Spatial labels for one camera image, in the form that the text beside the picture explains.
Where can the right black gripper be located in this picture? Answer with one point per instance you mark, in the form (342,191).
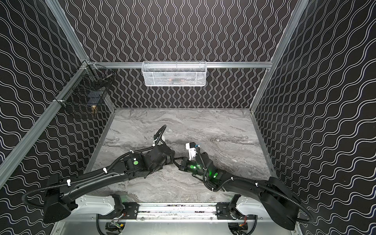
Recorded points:
(184,164)

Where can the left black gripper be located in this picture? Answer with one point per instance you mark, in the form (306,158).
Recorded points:
(170,155)

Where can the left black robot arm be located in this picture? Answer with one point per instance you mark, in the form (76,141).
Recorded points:
(61,198)

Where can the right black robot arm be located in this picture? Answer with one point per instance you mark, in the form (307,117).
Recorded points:
(280,202)

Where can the brass padlock in basket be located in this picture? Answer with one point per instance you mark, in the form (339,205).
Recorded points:
(94,110)

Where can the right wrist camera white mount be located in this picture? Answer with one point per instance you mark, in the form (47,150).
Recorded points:
(192,149)

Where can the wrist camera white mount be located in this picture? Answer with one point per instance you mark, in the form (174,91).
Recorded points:
(192,149)
(158,139)

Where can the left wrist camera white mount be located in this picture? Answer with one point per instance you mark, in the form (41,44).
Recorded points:
(158,139)

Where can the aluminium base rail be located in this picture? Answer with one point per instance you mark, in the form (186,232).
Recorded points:
(174,212)

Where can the white mesh wall basket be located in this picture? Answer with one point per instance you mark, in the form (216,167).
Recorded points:
(174,73)

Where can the black wire wall basket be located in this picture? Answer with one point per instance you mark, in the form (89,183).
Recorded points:
(91,88)

